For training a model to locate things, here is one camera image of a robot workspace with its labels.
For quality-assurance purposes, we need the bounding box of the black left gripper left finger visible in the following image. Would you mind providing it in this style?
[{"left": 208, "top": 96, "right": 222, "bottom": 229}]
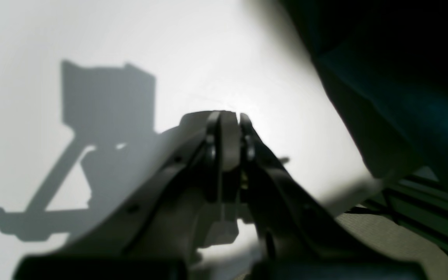
[{"left": 14, "top": 110, "right": 222, "bottom": 280}]

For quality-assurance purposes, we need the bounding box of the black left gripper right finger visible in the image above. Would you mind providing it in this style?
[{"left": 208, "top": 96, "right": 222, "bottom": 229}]
[{"left": 238, "top": 113, "right": 427, "bottom": 280}]

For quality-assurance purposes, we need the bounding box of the blue T-shirt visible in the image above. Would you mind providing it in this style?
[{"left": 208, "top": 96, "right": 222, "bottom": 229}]
[{"left": 281, "top": 0, "right": 448, "bottom": 191}]

